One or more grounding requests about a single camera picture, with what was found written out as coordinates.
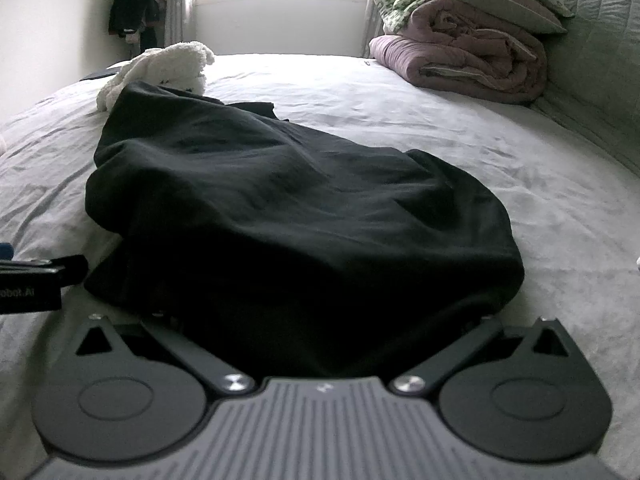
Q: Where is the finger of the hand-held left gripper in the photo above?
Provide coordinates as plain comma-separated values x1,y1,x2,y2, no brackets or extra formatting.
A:
0,242,89,289

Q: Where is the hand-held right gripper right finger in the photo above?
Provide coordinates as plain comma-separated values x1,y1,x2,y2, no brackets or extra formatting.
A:
392,316,573,397

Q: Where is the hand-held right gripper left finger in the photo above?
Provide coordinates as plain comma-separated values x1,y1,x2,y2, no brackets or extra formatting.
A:
75,313,254,397

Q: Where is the black garment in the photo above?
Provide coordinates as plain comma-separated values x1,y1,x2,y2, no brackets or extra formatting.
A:
84,81,526,378

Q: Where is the white plush dog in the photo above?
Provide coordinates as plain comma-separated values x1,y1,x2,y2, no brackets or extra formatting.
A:
97,41,216,111

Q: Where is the bed with grey sheet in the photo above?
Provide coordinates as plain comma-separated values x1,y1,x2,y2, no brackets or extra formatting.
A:
0,52,640,480

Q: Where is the dark hanging coat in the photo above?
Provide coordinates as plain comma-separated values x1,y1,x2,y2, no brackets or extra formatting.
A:
109,0,163,50

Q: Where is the pink folded quilt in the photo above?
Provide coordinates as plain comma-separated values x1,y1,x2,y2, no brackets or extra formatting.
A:
369,0,548,106

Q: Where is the grey quilted headboard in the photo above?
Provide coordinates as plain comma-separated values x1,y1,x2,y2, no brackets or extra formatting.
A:
530,0,640,177

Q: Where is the pinkish grey pillow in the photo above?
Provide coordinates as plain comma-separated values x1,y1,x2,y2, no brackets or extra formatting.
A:
452,0,568,36

